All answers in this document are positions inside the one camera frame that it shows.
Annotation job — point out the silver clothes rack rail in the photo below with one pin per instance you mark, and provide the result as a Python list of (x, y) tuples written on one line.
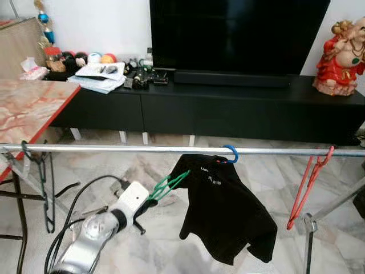
[(114, 149)]

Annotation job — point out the stack of white papers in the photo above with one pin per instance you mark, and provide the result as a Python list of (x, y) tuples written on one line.
[(97, 80)]

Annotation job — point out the red hanger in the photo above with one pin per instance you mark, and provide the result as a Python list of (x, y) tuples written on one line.
[(304, 200)]

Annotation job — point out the blue gold trophy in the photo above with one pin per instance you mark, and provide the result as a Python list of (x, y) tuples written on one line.
[(44, 17)]

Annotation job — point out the black electronic gadgets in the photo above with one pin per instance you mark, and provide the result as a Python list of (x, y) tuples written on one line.
[(142, 77)]

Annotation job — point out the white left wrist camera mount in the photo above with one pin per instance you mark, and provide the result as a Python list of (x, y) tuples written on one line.
[(132, 200)]

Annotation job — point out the pink tissue pack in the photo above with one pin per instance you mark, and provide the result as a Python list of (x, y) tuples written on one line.
[(34, 71)]

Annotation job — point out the jar with red lid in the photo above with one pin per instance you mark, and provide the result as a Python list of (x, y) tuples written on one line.
[(54, 57)]

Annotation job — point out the small clear bottle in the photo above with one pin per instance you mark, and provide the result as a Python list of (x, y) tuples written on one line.
[(149, 58)]

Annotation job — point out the orange ball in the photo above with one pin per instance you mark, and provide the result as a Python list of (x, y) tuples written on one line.
[(109, 58)]

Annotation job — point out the green plastic hanger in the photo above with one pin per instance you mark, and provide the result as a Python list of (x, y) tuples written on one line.
[(162, 190)]

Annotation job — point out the black flat screen TV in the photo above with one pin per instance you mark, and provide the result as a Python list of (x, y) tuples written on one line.
[(239, 34)]

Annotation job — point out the light wooden cabinet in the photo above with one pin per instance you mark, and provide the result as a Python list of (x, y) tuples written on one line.
[(17, 51)]

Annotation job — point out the black shirt with white print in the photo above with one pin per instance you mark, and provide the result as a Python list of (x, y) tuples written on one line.
[(228, 211)]

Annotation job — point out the black glasses on papers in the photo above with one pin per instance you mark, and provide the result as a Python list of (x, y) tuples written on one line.
[(108, 69)]

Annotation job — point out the black folding table frame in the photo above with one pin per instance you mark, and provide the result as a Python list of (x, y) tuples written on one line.
[(20, 228)]

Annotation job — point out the red laughing Buddha statue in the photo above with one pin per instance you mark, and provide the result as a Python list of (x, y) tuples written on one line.
[(336, 63)]

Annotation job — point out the black TV console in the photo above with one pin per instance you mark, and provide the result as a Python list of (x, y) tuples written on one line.
[(228, 108)]

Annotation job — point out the marble table with red edge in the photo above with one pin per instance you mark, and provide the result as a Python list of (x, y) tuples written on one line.
[(28, 108)]

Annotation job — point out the black hanger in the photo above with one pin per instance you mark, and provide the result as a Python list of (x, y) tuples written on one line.
[(52, 200)]

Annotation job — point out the blue hanger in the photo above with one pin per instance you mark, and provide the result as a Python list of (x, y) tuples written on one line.
[(236, 154)]

